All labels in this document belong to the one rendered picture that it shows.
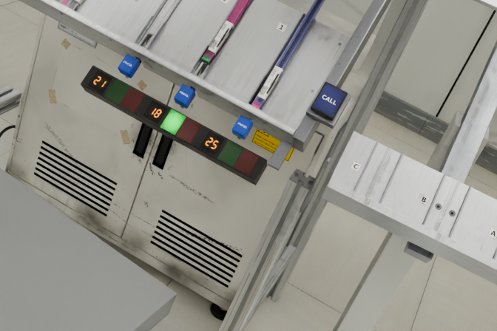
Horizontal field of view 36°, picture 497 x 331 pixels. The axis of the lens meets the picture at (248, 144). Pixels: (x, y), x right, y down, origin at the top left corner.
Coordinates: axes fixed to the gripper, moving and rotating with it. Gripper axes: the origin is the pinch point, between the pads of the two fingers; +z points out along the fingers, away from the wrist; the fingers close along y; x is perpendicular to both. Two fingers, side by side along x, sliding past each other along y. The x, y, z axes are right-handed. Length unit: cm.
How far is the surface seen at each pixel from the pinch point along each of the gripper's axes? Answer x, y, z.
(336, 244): 19, -20, 115
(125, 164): 37, 30, 52
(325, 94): 18.9, -9.1, -3.8
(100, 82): 33.2, 25.6, 1.9
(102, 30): 25.9, 29.0, -1.2
